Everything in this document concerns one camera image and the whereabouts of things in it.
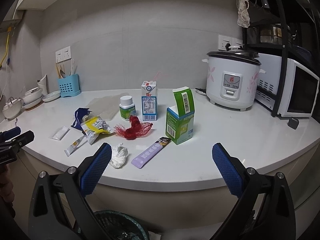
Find white plate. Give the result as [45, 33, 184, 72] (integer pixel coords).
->
[42, 90, 61, 102]

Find person's left hand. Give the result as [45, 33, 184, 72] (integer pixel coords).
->
[0, 165, 15, 203]

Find white green pill bottle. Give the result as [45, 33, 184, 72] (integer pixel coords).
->
[119, 95, 136, 120]

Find yellow gas hose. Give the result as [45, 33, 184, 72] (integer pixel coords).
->
[0, 26, 12, 68]

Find white microwave oven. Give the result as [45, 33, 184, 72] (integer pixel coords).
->
[255, 53, 319, 118]

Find left wall power socket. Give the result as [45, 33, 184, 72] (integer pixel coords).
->
[55, 46, 72, 63]

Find white tissue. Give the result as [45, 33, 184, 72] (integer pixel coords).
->
[110, 143, 129, 169]

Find right wall power socket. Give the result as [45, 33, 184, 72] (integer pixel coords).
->
[218, 35, 242, 51]

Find stacked white bowls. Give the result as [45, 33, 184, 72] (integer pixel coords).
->
[22, 87, 43, 109]

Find blue white milk carton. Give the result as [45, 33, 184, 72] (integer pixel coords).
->
[141, 81, 158, 121]

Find blue utensil holder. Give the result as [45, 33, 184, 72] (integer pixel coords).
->
[57, 74, 81, 98]

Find white floral rice cooker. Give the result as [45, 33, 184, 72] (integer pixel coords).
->
[203, 46, 264, 111]

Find yellow snack wrapper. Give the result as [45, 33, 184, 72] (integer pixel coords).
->
[81, 116, 113, 145]

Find small dark grey block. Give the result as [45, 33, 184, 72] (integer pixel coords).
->
[287, 118, 299, 129]

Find dark blue torn wrapper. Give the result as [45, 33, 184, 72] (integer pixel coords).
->
[71, 108, 91, 135]

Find white pot with lid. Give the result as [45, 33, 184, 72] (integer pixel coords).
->
[2, 97, 22, 120]

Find black mesh trash bin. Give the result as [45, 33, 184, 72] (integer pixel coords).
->
[77, 210, 150, 240]

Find red mesh net bag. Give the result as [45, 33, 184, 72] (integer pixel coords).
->
[114, 115, 153, 140]

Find clear bubble wrap sheet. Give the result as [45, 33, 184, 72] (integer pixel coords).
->
[86, 93, 128, 121]

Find white pitcher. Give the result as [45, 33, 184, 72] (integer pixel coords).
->
[37, 74, 48, 96]

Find black metal kitchen rack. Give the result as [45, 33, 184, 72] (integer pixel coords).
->
[242, 0, 319, 119]

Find green white medicine box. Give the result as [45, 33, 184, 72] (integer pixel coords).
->
[165, 87, 195, 145]

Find wall power socket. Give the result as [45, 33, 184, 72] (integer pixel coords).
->
[55, 46, 72, 63]
[218, 35, 242, 51]

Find hanging white mesh cloth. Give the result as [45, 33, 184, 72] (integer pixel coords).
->
[236, 0, 250, 28]

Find small white sachet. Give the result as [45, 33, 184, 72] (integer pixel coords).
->
[50, 126, 69, 140]

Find purple stick sachet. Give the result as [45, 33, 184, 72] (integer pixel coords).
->
[131, 137, 171, 168]

